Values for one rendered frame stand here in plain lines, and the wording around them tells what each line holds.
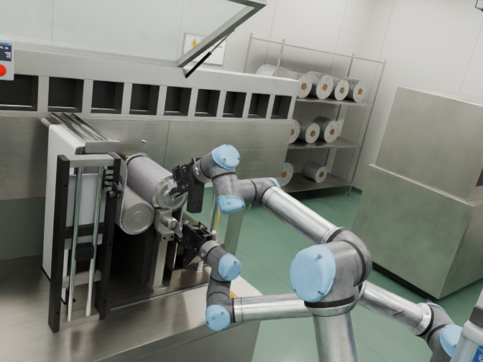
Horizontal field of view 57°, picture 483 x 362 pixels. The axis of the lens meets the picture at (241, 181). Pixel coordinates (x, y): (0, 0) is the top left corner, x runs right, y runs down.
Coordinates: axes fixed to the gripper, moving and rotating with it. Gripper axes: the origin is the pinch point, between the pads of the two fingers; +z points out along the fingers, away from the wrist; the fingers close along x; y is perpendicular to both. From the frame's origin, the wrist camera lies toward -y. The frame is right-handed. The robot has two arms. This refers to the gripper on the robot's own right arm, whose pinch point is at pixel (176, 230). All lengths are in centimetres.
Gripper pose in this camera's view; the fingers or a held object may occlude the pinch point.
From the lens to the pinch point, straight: 171.1
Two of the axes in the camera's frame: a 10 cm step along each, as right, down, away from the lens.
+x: -7.6, 0.7, -6.4
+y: 1.8, -9.3, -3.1
